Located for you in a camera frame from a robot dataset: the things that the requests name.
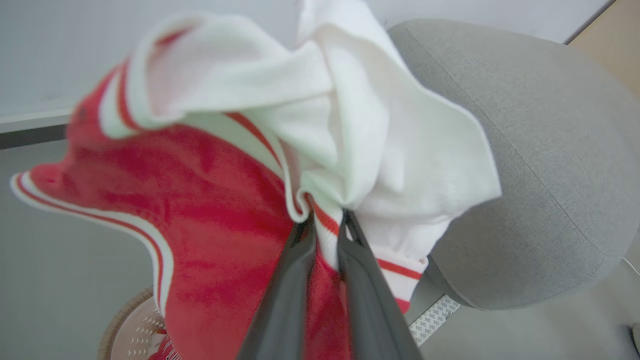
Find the white textured strip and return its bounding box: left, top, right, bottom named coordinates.
left=407, top=294, right=461, bottom=347

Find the grey fabric sofa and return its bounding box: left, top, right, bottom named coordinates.
left=387, top=19, right=640, bottom=311

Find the cream perforated laundry basket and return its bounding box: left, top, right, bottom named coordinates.
left=97, top=287, right=171, bottom=360

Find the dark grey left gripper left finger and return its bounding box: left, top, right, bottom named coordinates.
left=237, top=214, right=318, bottom=360

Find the white and black baseboard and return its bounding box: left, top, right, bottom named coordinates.
left=0, top=111, right=76, bottom=151

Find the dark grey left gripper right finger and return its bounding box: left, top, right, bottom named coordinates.
left=337, top=209, right=424, bottom=360

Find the red and white jersey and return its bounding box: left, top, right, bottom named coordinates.
left=10, top=0, right=503, bottom=360

